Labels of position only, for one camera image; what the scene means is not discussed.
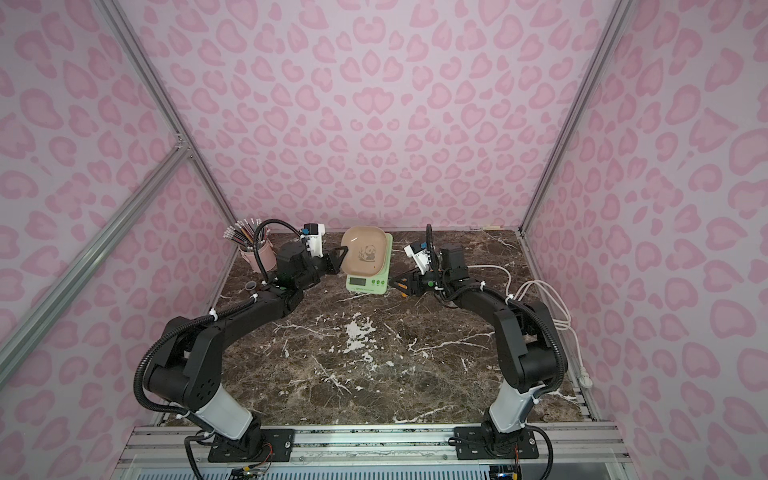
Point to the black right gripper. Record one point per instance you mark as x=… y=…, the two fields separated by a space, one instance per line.
x=414 y=282

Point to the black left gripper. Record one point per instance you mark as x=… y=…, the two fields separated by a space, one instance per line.
x=327 y=263

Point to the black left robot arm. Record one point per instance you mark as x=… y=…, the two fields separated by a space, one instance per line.
x=181 y=373

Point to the pink pencil cup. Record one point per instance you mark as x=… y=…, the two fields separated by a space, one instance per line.
x=266 y=254

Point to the bundle of coloured pencils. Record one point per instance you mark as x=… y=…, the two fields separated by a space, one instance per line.
x=243 y=234

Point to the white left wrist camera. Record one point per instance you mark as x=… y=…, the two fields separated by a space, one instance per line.
x=312 y=235

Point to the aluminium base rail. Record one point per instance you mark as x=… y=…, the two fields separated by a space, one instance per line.
x=592 y=450

